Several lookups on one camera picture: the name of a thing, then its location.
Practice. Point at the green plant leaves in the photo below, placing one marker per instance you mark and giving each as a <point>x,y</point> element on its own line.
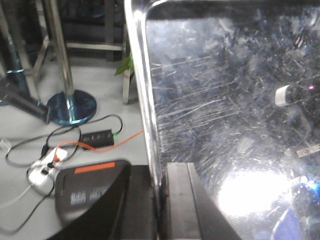
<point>126,65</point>

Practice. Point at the black robot base cover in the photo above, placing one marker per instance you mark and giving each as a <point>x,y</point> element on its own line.
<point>111,200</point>

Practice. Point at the silver metal tray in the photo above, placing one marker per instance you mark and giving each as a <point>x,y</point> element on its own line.
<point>233,86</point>

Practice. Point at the chrome stanchion post blue base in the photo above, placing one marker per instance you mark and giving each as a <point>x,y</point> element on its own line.
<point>69,107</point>

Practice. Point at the white power strip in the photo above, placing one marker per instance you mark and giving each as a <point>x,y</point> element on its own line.
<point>40,170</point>

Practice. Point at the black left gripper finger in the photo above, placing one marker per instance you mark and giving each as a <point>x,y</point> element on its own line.
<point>190,214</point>

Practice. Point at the metal table frame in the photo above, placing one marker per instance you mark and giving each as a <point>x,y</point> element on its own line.
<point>91,25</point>

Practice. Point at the black network switch box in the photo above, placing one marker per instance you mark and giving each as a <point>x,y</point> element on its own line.
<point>98,139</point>

